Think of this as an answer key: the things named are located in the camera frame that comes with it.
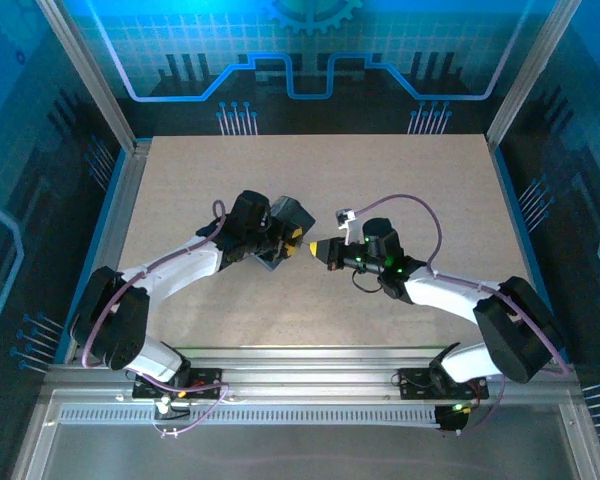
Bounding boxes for dark patterned box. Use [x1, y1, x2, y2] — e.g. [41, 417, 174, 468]
[252, 195, 318, 274]

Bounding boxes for black controller box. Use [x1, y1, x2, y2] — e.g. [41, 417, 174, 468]
[433, 403, 470, 437]

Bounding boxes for aluminium front frame rail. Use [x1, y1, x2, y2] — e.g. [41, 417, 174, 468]
[43, 347, 584, 407]

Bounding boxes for aluminium side frame rail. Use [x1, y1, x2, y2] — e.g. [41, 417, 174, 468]
[62, 138, 154, 364]

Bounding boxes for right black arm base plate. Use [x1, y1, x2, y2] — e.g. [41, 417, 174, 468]
[397, 366, 491, 402]

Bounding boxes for blue side frame rail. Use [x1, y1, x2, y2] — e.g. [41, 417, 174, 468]
[488, 142, 572, 365]

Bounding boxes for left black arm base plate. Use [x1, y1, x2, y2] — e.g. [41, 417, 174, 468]
[131, 366, 224, 401]

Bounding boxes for slotted grey cable duct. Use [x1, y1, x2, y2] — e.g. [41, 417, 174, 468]
[58, 405, 440, 425]

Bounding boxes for aluminium frame post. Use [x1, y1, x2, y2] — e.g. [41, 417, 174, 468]
[35, 0, 140, 152]
[485, 0, 584, 147]

